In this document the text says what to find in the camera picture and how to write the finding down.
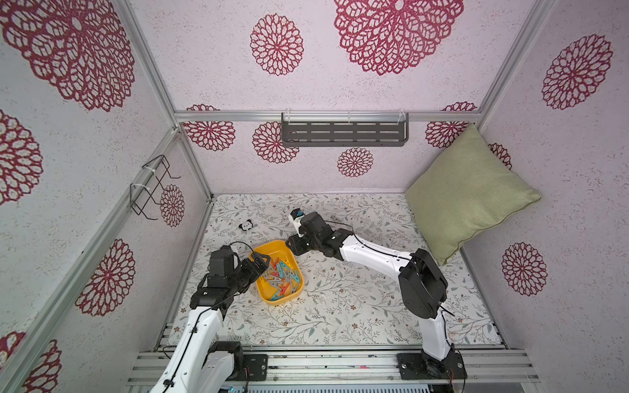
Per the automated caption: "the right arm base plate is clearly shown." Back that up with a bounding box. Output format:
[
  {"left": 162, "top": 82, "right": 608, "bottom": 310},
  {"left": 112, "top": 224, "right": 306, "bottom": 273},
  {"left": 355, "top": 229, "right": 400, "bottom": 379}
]
[{"left": 396, "top": 350, "right": 468, "bottom": 381}]

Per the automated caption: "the red clothespin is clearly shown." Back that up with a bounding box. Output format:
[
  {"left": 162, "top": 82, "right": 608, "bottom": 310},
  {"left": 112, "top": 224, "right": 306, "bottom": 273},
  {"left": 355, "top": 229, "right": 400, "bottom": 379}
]
[{"left": 271, "top": 281, "right": 294, "bottom": 301}]

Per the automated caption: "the teal clothespin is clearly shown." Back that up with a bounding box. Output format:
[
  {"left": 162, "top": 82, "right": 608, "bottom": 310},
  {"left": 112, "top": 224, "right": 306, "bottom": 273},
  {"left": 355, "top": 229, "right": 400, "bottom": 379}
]
[{"left": 276, "top": 261, "right": 301, "bottom": 283}]

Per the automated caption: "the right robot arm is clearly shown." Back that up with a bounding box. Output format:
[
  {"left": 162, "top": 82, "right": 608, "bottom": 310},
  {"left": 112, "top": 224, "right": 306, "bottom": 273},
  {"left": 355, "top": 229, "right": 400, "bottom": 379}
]
[{"left": 286, "top": 208, "right": 452, "bottom": 361}]

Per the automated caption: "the grey wall shelf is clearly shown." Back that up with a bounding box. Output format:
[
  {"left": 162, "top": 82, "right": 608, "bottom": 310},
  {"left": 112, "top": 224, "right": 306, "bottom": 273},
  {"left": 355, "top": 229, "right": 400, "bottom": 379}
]
[{"left": 280, "top": 112, "right": 409, "bottom": 147}]

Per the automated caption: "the green pillow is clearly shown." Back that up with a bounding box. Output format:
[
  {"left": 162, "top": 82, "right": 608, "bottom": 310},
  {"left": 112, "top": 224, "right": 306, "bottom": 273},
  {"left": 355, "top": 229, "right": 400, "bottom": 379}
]
[{"left": 406, "top": 124, "right": 542, "bottom": 265}]

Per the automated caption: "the black white plush toy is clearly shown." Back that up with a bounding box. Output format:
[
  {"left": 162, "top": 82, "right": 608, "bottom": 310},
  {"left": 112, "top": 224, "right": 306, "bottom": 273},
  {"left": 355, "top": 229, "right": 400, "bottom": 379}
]
[{"left": 238, "top": 219, "right": 254, "bottom": 232}]

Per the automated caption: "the black wire wall rack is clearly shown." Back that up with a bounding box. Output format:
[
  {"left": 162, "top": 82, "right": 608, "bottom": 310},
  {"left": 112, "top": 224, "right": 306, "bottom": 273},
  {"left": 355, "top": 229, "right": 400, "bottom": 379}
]
[{"left": 129, "top": 154, "right": 180, "bottom": 221}]

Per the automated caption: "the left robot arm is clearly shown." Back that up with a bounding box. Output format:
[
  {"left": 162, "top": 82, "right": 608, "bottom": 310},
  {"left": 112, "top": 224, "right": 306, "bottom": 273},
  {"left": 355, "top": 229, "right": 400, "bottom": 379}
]
[{"left": 152, "top": 245, "right": 271, "bottom": 392}]

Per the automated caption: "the floral table mat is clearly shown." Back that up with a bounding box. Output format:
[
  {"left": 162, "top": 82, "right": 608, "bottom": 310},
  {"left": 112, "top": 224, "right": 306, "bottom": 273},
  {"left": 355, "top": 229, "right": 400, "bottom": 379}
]
[{"left": 168, "top": 194, "right": 502, "bottom": 346}]

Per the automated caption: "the yellow plastic storage box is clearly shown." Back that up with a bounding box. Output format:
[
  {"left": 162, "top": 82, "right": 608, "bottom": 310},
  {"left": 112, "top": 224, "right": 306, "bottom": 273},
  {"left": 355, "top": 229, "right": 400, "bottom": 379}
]
[{"left": 254, "top": 240, "right": 306, "bottom": 306}]

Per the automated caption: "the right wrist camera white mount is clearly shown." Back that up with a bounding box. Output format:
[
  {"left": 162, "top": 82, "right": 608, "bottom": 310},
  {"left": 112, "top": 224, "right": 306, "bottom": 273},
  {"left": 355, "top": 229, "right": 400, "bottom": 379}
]
[{"left": 290, "top": 208, "right": 305, "bottom": 237}]

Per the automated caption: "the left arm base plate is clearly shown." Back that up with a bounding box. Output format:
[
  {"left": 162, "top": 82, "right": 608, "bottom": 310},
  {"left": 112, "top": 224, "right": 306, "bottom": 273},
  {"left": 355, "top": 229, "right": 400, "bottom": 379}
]
[{"left": 227, "top": 354, "right": 269, "bottom": 382}]

